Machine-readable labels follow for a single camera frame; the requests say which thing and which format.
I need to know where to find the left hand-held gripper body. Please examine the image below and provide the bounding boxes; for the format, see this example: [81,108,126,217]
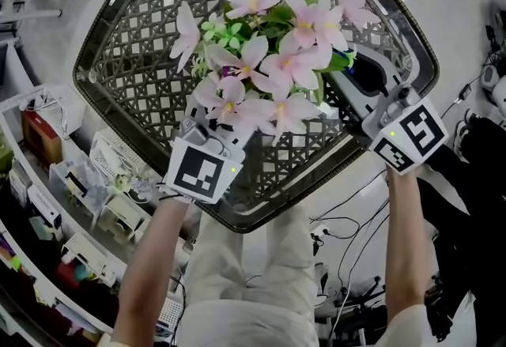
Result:
[164,119,247,206]

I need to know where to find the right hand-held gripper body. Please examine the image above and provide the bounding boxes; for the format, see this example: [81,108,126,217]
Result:
[361,85,451,178]

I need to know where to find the pink artificial flower bouquet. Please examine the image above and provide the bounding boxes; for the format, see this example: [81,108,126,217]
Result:
[168,0,383,147]

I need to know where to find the person's left forearm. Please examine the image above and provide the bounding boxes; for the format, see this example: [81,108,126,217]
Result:
[112,197,198,347]

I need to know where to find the person's right forearm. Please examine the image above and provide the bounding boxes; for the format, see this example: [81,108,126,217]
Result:
[385,169,426,322]

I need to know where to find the small white flower bunch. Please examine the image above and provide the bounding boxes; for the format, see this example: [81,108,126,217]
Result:
[114,173,155,204]

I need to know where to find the woven rattan side table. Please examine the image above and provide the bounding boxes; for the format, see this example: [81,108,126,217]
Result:
[72,0,440,235]

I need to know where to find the white rounded device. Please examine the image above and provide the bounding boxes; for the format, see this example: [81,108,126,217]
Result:
[480,62,506,121]

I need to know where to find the white power strip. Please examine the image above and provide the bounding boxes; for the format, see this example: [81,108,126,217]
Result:
[310,224,331,255]

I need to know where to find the clear plastic bin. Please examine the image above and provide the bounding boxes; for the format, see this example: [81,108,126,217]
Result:
[49,159,108,216]

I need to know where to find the white mesh storage box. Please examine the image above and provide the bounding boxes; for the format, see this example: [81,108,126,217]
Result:
[39,84,86,139]

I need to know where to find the white perforated panel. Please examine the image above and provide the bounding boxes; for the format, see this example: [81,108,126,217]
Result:
[156,296,185,334]

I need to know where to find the teal cup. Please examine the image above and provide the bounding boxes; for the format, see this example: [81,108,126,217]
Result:
[70,262,94,283]

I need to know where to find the red brown cardboard box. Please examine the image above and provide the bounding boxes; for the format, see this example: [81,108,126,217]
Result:
[21,110,62,164]

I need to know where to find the white perforated device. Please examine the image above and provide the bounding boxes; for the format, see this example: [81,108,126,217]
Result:
[26,185,62,230]

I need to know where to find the white shelving unit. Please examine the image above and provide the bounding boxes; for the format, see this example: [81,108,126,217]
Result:
[0,32,191,347]

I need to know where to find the green box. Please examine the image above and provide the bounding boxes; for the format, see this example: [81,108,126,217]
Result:
[0,131,15,172]

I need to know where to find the person's white shirt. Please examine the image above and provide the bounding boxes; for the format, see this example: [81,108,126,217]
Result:
[106,297,440,347]

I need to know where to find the white wrist strap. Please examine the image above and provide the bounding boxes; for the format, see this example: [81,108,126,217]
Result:
[157,181,194,204]

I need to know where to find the black power adapter cable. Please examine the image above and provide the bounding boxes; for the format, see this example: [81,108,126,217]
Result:
[440,72,483,121]

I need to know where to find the white basket of cables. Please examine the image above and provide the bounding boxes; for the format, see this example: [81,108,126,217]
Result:
[89,130,135,180]

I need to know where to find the tangled black floor cables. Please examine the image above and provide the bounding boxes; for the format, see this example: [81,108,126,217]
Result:
[310,194,391,299]

